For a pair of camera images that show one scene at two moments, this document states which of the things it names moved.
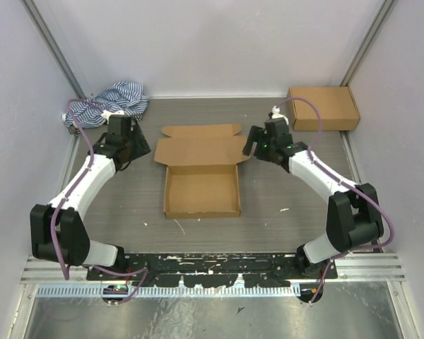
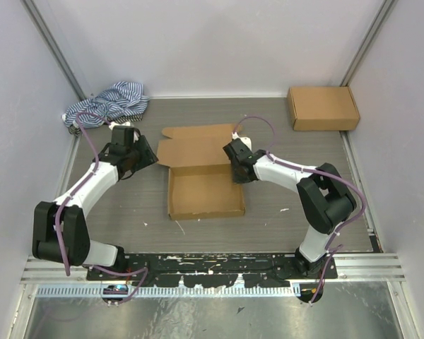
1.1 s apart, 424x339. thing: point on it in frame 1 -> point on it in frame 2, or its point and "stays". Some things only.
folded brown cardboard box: x=336 y=105 stays
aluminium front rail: x=375 y=268 stays
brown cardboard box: x=201 y=174 stays
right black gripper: x=256 y=135 -> x=239 y=179
